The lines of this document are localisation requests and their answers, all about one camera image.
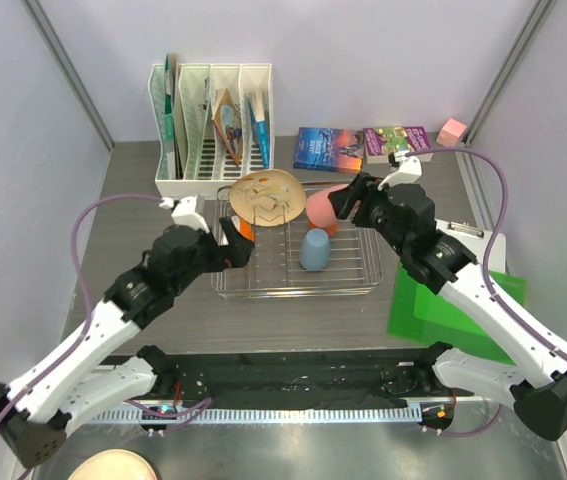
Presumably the white clipboard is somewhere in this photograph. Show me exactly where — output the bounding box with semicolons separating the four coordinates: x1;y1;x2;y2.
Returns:
436;219;506;273

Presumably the orange white bowl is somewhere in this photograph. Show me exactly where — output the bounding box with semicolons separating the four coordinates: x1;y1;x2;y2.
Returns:
231;215;255;241

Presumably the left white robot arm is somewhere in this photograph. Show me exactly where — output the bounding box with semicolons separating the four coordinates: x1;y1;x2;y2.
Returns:
0;217;255;469

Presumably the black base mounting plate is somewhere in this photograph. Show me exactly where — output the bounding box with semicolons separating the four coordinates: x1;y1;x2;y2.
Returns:
117;349;477;401

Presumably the orange illustrated book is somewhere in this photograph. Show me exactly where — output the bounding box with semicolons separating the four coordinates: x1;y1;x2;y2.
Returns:
212;88;243;166

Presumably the blue plastic cup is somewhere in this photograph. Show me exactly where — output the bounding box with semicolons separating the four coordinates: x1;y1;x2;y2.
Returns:
299;228;330;271

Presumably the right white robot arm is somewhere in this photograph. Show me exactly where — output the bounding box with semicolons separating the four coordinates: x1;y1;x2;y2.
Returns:
328;173;567;441

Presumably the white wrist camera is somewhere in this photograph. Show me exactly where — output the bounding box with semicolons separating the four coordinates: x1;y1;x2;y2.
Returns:
377;152;422;191
159;195;209;233

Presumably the blue white book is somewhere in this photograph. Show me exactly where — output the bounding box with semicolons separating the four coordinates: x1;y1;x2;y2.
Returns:
245;90;271;169

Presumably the perforated cable duct rail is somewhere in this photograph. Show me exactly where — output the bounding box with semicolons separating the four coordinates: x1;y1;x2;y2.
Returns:
90;403;422;426

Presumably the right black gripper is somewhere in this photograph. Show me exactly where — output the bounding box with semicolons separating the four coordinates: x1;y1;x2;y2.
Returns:
331;171;411;255

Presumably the green plastic folder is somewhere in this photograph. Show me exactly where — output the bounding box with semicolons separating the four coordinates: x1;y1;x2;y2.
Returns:
387;268;513;365

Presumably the pink round object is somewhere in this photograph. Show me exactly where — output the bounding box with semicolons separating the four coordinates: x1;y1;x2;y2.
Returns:
68;449;159;480

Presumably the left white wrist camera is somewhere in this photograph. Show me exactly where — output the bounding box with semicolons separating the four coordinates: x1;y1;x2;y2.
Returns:
159;195;209;233

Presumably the metal wire dish rack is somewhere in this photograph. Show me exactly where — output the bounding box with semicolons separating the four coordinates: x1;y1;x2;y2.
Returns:
212;181;382;298

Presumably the pink cube block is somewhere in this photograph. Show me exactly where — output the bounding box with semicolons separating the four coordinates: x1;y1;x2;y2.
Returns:
436;118;467;147

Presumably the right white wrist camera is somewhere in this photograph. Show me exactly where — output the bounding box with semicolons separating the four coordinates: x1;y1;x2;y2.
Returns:
377;152;422;191

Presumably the beige bird pattern plate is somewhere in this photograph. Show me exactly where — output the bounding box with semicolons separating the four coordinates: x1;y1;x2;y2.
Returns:
228;169;307;227

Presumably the pink plastic cup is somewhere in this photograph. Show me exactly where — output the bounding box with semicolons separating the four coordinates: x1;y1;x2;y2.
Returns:
306;184;347;226

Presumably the dark blue paperback book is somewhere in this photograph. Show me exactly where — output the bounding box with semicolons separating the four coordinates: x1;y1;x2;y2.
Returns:
293;127;364;174

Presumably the purple green paperback book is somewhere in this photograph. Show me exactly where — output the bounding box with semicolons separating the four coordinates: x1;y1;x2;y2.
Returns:
363;126;433;164

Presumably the orange ceramic mug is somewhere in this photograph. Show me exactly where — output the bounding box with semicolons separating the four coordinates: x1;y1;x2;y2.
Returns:
308;220;339;237

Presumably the white mesh file organizer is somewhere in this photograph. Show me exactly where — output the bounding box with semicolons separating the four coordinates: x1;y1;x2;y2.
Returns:
148;61;275;198

